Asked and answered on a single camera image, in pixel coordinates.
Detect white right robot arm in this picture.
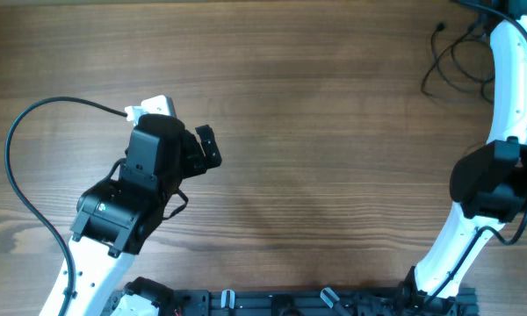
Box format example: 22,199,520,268
394,1,527,315

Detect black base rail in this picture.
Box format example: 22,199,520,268
101,277,480,316

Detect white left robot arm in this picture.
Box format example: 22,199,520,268
41,114,222,315

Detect black left camera cable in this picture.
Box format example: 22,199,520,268
4,97,128,316

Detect black usb cables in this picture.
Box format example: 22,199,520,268
420,17,496,105

